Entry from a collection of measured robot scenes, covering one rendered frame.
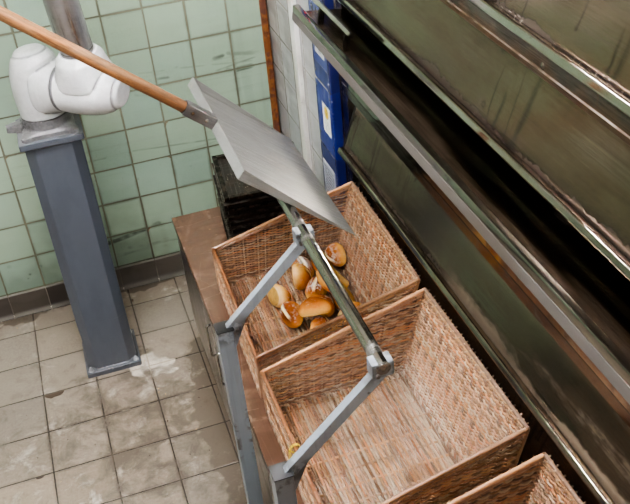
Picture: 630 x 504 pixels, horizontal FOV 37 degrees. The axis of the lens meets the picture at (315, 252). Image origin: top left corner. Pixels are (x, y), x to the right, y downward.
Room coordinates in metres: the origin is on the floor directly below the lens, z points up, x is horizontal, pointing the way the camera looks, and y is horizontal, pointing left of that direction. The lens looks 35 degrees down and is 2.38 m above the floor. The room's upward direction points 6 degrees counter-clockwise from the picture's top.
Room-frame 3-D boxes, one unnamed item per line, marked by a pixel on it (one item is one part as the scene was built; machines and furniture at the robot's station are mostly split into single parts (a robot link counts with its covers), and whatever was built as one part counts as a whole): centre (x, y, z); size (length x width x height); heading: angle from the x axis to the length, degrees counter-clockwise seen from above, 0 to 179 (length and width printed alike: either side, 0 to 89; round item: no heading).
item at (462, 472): (1.61, -0.13, 0.72); 0.56 x 0.49 x 0.28; 15
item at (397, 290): (2.18, 0.02, 0.72); 0.56 x 0.49 x 0.28; 14
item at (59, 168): (2.79, 0.82, 0.50); 0.21 x 0.21 x 1.00; 14
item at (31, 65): (2.79, 0.81, 1.17); 0.18 x 0.16 x 0.22; 66
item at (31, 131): (2.78, 0.84, 1.03); 0.22 x 0.18 x 0.06; 104
